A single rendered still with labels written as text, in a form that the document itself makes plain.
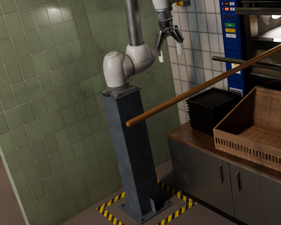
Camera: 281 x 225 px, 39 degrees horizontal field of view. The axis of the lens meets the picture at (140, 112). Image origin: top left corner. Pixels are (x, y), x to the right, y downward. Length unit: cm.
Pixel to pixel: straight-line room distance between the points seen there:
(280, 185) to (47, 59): 174
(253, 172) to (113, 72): 109
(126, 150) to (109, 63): 63
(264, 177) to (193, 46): 129
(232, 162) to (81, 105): 123
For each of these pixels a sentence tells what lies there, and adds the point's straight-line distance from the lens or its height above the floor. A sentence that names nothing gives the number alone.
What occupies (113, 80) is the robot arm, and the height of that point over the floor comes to 111.
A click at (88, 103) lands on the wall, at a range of 312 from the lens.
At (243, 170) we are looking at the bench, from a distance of 256.
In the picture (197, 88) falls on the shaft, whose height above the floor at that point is 120.
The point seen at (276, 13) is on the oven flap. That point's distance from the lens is 251.
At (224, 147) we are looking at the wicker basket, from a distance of 265.
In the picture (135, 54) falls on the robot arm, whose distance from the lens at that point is 274.
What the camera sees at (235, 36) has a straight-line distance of 290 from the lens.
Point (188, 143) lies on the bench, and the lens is 283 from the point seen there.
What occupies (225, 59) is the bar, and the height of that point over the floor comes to 117.
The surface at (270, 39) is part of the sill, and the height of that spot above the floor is 118.
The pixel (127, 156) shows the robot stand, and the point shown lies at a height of 54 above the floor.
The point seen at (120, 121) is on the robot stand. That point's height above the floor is 83.
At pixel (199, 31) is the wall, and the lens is 317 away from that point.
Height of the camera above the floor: 194
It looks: 23 degrees down
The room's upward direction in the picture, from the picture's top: 11 degrees counter-clockwise
